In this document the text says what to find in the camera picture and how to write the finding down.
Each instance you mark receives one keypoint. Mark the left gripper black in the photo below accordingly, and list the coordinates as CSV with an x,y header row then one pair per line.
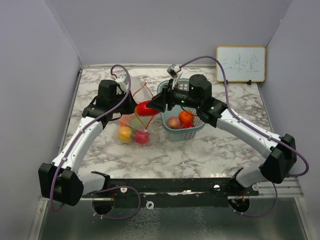
x,y
131,103

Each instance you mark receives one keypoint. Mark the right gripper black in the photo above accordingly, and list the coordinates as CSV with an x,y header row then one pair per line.
x,y
159,101

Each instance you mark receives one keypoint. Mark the red toy pepper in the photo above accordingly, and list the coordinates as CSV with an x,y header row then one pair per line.
x,y
143,111

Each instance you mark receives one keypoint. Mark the clear zip bag orange zipper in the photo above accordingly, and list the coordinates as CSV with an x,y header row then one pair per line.
x,y
140,92

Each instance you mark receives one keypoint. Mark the orange toy tangerine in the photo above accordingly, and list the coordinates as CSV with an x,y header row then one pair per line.
x,y
186,117

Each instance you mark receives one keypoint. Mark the red toy apple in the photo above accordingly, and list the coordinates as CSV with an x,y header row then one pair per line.
x,y
141,138
187,125

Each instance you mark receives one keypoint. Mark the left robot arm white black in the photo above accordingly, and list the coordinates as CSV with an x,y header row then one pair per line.
x,y
59,180

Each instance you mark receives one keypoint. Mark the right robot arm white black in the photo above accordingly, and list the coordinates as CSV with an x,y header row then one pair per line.
x,y
278,151

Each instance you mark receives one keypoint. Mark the pink toy peach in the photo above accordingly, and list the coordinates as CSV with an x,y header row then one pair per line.
x,y
173,123

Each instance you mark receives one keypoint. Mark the blue white plastic basket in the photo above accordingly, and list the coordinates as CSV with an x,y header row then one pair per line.
x,y
182,134

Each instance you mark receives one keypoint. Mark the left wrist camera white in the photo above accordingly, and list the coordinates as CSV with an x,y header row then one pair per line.
x,y
123,83

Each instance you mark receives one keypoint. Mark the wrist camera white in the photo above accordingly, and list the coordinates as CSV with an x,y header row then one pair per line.
x,y
175,72
123,83

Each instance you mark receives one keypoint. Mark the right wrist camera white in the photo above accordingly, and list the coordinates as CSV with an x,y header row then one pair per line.
x,y
175,72

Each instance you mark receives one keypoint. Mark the small whiteboard wooden frame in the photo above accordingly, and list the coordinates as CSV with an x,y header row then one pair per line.
x,y
243,64

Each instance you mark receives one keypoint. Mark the black mounting rail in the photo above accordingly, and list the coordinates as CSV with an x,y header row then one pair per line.
x,y
169,192

